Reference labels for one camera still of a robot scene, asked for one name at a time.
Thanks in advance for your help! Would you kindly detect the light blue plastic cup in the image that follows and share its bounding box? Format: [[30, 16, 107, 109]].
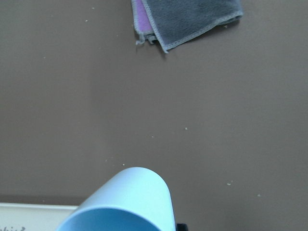
[[57, 167, 176, 231]]

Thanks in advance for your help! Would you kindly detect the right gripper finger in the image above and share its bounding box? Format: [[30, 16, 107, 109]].
[[176, 223, 188, 231]]

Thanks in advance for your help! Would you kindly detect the white rabbit tray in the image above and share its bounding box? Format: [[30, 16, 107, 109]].
[[0, 203, 77, 231]]

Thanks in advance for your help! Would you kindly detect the grey folded cloth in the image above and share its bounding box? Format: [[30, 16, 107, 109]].
[[131, 0, 244, 53]]

